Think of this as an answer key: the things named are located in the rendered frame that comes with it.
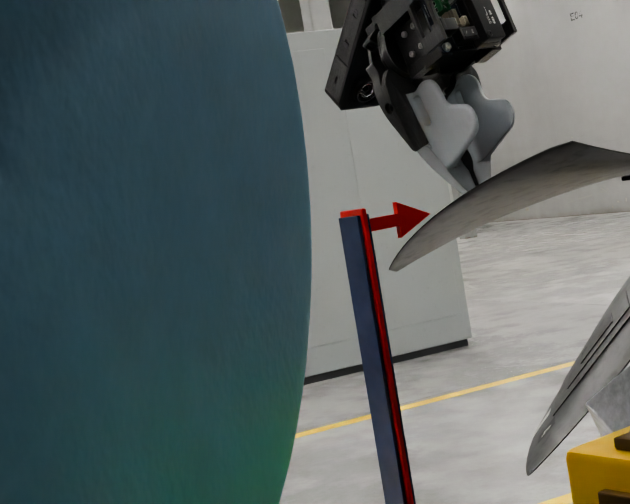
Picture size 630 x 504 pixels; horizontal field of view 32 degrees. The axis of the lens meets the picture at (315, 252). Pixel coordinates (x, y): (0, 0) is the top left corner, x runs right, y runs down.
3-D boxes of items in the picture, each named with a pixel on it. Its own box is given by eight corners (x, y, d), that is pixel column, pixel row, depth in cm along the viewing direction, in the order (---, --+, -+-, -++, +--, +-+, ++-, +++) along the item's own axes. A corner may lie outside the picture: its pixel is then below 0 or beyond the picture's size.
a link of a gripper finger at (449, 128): (488, 180, 74) (437, 59, 76) (438, 213, 79) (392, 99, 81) (520, 173, 76) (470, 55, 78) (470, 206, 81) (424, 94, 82)
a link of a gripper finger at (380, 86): (410, 146, 78) (367, 37, 80) (399, 155, 79) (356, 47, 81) (460, 137, 80) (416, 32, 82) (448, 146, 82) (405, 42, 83)
